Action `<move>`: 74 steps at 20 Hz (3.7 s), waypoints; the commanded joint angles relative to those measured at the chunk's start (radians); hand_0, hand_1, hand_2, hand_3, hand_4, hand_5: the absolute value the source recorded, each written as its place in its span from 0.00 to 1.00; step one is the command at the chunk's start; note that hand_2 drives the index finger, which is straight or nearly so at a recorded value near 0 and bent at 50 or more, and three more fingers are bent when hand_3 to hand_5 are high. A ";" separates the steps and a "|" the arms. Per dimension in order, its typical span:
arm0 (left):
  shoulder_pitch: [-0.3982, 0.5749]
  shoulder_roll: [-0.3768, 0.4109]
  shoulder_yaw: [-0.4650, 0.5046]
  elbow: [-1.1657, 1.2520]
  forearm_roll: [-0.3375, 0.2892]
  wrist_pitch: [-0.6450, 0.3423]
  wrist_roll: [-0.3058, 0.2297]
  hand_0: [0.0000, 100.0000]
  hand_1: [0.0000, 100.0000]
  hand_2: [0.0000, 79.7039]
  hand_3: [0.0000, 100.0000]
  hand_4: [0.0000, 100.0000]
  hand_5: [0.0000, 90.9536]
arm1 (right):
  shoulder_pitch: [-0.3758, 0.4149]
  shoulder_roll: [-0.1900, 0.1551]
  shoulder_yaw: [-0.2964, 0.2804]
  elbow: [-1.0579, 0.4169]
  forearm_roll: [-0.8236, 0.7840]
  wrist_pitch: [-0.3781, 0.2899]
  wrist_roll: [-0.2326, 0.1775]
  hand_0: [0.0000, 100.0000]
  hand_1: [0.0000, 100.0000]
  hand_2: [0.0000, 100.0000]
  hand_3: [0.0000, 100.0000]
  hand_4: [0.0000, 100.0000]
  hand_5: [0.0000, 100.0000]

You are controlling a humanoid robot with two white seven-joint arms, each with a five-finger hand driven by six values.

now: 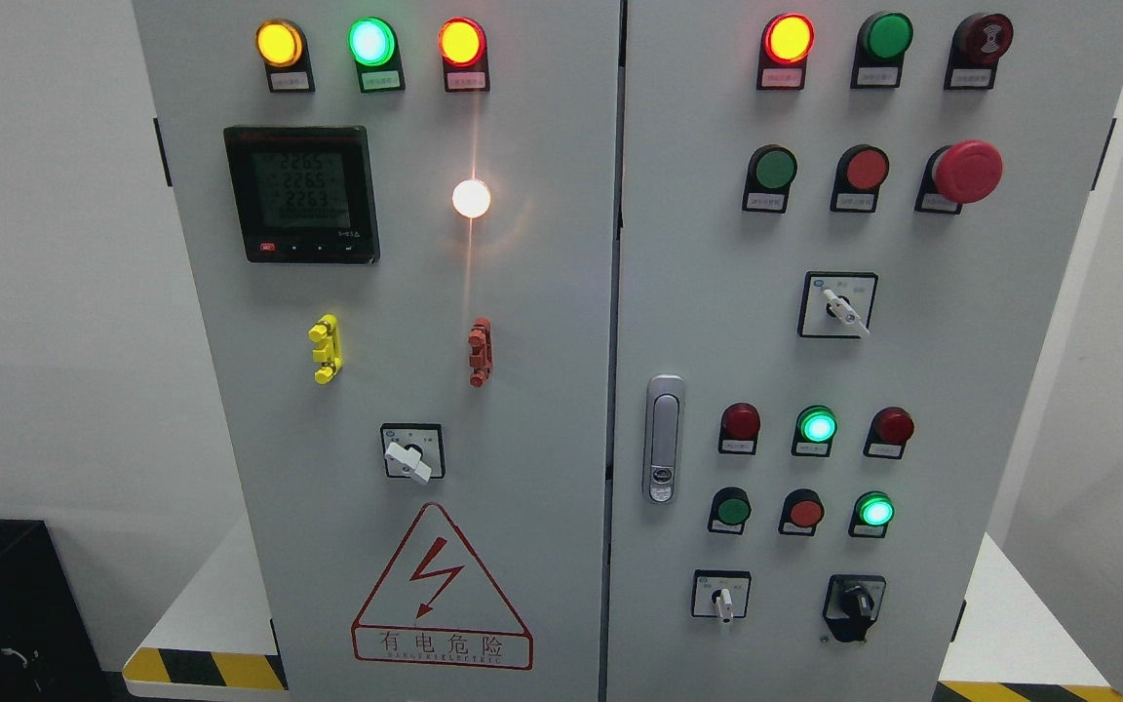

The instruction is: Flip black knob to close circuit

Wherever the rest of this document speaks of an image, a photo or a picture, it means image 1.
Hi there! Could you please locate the dark red buzzer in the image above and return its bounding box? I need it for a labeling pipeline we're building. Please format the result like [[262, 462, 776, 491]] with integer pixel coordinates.
[[944, 12, 1015, 92]]

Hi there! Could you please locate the silver door handle lock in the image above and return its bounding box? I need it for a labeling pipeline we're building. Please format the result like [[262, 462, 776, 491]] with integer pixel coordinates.
[[642, 374, 686, 505]]

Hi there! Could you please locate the white selector switch upper right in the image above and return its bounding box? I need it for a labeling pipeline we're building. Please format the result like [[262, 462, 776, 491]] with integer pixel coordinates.
[[797, 271, 878, 339]]

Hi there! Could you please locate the white platform with hazard stripes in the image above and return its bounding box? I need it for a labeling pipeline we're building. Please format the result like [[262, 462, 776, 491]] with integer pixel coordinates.
[[117, 520, 1120, 701]]

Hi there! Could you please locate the yellow terminal connector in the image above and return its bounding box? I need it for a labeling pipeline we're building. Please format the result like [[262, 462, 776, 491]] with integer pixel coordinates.
[[307, 314, 343, 385]]

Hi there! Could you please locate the dark red indicator light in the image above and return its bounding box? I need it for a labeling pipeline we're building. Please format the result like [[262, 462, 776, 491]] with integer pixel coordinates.
[[716, 403, 761, 456], [862, 405, 916, 459]]

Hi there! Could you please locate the black box on floor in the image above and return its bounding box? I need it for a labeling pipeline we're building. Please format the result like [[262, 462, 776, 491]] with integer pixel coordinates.
[[0, 519, 111, 701]]

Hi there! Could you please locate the red lit indicator light right door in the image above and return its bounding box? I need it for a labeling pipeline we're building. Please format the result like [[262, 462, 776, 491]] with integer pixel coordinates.
[[756, 13, 815, 92]]

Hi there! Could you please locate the dark red indicator light right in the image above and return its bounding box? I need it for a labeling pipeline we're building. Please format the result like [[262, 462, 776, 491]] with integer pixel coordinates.
[[862, 405, 916, 459]]

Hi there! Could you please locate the red electric hazard warning sticker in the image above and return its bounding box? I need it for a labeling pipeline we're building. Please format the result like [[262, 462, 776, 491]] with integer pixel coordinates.
[[351, 502, 535, 671]]

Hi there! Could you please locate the grey right cabinet door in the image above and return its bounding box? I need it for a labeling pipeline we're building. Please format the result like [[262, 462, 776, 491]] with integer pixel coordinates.
[[605, 1, 1123, 701]]

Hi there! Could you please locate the grey left cabinet door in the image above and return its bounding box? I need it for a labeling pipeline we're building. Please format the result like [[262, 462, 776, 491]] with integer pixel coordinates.
[[133, 1, 621, 701]]

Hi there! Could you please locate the black rotary knob switch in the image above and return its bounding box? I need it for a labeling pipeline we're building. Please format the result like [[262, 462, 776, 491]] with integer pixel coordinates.
[[823, 574, 886, 642]]

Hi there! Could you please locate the red terminal connector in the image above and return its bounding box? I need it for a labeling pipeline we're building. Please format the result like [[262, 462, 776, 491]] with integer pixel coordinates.
[[467, 317, 493, 388]]

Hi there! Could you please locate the red-orange indicator light left door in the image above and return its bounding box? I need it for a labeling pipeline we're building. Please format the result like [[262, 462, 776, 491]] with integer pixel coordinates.
[[438, 17, 489, 93]]

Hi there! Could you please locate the green unlit indicator light top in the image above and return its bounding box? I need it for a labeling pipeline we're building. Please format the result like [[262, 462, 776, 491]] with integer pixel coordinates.
[[850, 12, 914, 90]]

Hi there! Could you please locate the green lit indicator light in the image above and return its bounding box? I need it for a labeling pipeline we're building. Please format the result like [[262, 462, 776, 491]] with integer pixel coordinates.
[[348, 17, 405, 94], [848, 490, 895, 539], [792, 405, 838, 457]]

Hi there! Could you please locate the dark red indicator light left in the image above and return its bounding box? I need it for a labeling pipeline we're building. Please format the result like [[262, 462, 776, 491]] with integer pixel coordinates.
[[716, 403, 761, 456]]

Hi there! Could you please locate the white selector switch left door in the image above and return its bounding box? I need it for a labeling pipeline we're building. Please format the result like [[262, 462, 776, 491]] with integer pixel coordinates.
[[380, 423, 445, 485]]

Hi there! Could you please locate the white selector switch lower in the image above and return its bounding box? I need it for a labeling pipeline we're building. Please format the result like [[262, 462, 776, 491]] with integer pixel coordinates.
[[691, 569, 754, 624]]

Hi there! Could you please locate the green push button upper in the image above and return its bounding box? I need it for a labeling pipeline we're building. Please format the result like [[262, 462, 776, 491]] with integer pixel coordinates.
[[743, 145, 798, 215]]

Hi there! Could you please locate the green push button lower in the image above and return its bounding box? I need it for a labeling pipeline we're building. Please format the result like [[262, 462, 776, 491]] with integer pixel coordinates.
[[707, 486, 752, 536]]

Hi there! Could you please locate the grey cabinet door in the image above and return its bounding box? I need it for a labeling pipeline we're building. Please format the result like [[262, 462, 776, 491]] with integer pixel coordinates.
[[133, 1, 621, 701], [605, 1, 1123, 701]]

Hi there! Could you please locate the green lit indicator light lower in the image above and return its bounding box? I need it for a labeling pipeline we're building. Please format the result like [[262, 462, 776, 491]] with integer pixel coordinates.
[[848, 490, 895, 539]]

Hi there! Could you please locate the red push button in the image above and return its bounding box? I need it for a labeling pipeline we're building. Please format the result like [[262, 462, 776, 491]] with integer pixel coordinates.
[[830, 143, 891, 215], [777, 487, 825, 536]]

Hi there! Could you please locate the red push button upper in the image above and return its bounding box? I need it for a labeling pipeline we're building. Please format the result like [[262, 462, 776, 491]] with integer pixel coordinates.
[[830, 143, 891, 215]]

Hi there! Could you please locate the white selector switch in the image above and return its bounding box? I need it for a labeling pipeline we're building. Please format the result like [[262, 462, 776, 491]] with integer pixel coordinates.
[[691, 569, 754, 624], [797, 271, 878, 339]]

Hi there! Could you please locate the red push button lower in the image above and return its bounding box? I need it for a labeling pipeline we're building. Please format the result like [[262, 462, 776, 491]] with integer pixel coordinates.
[[777, 487, 825, 536]]

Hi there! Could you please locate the white lit indicator light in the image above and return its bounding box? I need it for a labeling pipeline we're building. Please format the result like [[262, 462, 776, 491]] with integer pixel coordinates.
[[451, 177, 491, 219]]

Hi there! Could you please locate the black digital power meter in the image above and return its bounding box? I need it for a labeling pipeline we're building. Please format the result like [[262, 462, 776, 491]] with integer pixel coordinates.
[[223, 126, 380, 265]]

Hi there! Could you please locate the green lit indicator light middle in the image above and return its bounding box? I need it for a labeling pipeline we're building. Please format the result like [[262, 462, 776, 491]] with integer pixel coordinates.
[[792, 405, 838, 457]]

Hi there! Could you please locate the green push button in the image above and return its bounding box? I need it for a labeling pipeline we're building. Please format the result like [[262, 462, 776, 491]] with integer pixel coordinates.
[[707, 486, 752, 536], [743, 145, 798, 215]]

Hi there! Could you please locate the yellow indicator light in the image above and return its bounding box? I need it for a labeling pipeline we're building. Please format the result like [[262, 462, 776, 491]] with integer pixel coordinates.
[[255, 18, 314, 93]]

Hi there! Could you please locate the red emergency stop mushroom button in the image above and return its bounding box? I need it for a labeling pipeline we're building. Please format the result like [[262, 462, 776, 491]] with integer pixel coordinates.
[[914, 139, 1003, 216]]

